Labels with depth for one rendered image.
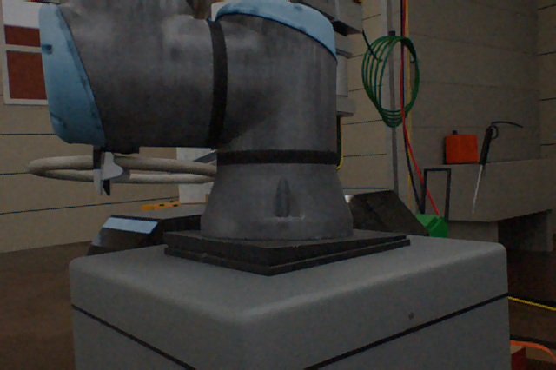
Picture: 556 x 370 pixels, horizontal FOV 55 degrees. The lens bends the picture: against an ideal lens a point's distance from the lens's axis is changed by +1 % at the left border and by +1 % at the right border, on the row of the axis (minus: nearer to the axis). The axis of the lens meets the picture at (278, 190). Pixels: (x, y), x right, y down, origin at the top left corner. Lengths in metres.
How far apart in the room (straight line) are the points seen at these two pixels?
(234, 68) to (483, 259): 0.35
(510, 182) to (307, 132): 4.22
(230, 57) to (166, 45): 0.07
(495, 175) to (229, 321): 4.23
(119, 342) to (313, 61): 0.38
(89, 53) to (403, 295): 0.39
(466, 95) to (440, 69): 0.47
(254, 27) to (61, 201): 7.31
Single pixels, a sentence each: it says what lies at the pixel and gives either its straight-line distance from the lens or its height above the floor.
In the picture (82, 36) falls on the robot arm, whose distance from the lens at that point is 0.59.
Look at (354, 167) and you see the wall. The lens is 8.36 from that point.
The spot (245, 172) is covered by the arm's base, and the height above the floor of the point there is 0.95.
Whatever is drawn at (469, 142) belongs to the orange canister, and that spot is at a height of 1.05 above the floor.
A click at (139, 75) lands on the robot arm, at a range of 0.58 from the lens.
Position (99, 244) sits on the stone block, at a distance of 1.69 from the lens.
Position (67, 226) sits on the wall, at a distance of 7.90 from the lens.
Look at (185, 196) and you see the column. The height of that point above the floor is 0.82.
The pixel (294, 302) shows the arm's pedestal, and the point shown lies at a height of 0.85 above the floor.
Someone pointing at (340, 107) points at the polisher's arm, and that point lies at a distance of 2.47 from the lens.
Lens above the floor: 0.96
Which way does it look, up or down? 3 degrees down
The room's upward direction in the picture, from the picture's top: 3 degrees counter-clockwise
